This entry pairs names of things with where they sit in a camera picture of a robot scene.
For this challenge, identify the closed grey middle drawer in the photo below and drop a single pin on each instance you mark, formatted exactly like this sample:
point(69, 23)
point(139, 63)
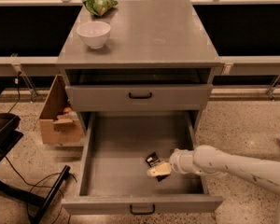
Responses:
point(138, 97)

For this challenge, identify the white ceramic bowl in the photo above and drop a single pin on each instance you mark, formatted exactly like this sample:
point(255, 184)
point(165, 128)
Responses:
point(94, 33)

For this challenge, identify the open grey bottom drawer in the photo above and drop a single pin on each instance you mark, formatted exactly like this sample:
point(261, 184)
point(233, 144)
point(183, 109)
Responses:
point(113, 176)

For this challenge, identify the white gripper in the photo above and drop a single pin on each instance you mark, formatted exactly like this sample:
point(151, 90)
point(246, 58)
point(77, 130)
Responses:
point(178, 161)

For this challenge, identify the black stand frame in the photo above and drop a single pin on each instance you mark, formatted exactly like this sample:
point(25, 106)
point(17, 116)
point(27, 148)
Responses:
point(25, 165)

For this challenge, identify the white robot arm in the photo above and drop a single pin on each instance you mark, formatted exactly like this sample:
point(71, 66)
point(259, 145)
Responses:
point(211, 161)

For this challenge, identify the brown cardboard box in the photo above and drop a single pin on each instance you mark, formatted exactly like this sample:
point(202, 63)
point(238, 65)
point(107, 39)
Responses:
point(59, 124)

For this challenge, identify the black rxbar chocolate bar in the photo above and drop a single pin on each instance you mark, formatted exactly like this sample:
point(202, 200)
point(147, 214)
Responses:
point(152, 160)

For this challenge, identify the green chip bag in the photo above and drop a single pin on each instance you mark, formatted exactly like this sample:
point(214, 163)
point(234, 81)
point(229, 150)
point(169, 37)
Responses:
point(99, 7)

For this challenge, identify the grey drawer cabinet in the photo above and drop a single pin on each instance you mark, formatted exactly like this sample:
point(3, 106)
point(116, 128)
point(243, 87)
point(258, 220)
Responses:
point(152, 42)

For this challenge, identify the metal railing beam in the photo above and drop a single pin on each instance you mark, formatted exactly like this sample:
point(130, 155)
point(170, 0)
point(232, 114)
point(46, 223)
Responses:
point(230, 66)

